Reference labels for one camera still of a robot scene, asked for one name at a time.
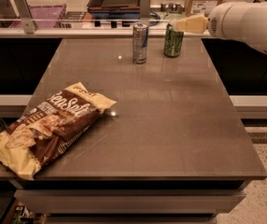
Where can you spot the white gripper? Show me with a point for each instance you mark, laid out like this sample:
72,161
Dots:
222,21

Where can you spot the green soda can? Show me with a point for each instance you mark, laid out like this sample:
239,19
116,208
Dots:
172,42

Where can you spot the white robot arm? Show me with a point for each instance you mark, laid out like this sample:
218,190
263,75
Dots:
238,21

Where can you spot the silver blue energy drink can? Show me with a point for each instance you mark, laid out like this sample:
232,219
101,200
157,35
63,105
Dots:
140,42

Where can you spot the brown sea salt chip bag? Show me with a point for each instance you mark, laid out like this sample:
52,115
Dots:
44,133

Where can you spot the purple plastic crate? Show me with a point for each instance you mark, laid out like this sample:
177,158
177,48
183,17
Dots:
48,16

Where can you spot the middle metal railing bracket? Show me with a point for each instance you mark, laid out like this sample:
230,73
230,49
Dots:
144,11

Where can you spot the left metal railing bracket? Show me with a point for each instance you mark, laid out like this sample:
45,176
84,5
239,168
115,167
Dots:
27,22

